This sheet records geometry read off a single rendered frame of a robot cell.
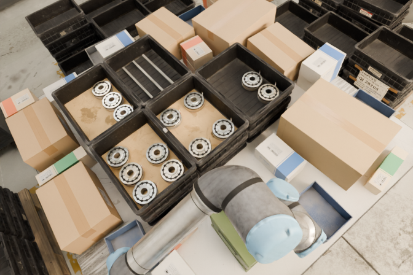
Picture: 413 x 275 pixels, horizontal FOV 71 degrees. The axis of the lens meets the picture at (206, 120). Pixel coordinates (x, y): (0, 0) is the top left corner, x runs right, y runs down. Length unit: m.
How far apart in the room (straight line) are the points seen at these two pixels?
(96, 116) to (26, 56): 2.06
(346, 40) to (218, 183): 1.99
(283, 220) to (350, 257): 1.54
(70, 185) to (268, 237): 0.99
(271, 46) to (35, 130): 1.28
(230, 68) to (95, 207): 0.94
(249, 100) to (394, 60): 1.18
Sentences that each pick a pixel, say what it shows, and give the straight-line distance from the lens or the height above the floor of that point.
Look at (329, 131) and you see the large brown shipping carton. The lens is 1.34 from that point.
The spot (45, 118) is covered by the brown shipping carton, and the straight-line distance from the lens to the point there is 1.66.
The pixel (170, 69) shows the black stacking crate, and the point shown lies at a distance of 1.62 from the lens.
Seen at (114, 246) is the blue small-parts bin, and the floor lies 0.70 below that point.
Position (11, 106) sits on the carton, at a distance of 1.83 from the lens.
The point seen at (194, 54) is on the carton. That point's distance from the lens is 1.65.
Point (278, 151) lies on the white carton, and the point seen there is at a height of 0.79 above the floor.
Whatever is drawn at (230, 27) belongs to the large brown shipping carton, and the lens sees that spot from 1.70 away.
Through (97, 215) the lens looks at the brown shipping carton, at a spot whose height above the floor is 0.86.
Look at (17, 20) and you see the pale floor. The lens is 4.08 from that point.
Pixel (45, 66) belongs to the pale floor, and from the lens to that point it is 3.31.
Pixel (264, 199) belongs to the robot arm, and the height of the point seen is 1.41.
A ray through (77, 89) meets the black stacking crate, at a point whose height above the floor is 0.87.
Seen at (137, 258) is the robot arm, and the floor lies 1.24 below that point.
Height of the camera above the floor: 2.02
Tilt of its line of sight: 58 degrees down
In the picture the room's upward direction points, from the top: 9 degrees counter-clockwise
